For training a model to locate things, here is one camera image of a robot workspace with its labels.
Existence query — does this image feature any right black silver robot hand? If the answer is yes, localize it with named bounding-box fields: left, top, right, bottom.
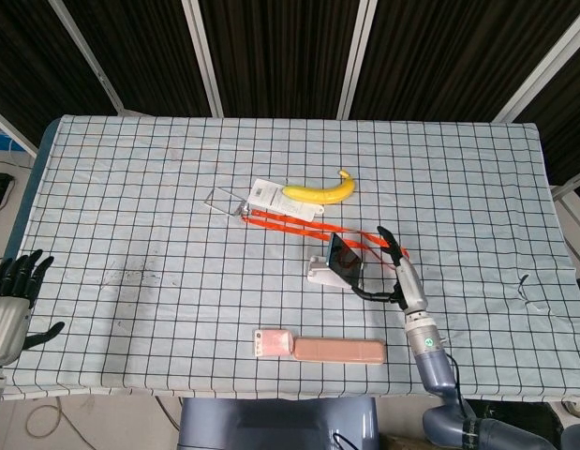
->
left=349, top=226, right=429, bottom=314

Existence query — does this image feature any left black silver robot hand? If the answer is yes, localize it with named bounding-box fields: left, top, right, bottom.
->
left=0, top=249, right=66, bottom=368

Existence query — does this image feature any black smartphone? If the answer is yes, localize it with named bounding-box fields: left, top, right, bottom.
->
left=325, top=232, right=362, bottom=288

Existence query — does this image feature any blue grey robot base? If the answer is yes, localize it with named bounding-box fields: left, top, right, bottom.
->
left=177, top=397, right=379, bottom=450

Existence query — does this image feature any white folding phone stand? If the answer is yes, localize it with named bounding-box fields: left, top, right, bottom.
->
left=306, top=254, right=365, bottom=290

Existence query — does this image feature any pink pencil case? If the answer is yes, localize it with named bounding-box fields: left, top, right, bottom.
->
left=292, top=337, right=388, bottom=366

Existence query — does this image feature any yellow banana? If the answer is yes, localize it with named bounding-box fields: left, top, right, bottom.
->
left=282, top=169, right=357, bottom=206

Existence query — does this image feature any pink tissue pack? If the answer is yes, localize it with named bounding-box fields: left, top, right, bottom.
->
left=252, top=328, right=295, bottom=358

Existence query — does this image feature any white printed packaging card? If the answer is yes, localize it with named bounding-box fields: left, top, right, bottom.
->
left=246, top=178, right=326, bottom=222

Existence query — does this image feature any white black checkered tablecloth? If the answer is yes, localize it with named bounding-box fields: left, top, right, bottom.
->
left=0, top=115, right=576, bottom=400

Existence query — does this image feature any clear badge holder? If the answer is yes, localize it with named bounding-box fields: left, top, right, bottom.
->
left=203, top=187, right=251, bottom=218

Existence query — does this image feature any thin floor cable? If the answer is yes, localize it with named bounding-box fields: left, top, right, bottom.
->
left=25, top=397, right=103, bottom=450

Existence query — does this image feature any orange lanyard strap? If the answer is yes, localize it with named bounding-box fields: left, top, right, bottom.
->
left=240, top=209, right=410, bottom=272

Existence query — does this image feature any white partition frame post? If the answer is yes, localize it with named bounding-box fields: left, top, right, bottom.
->
left=181, top=0, right=224, bottom=117
left=50, top=0, right=125, bottom=114
left=493, top=0, right=580, bottom=124
left=336, top=0, right=379, bottom=119

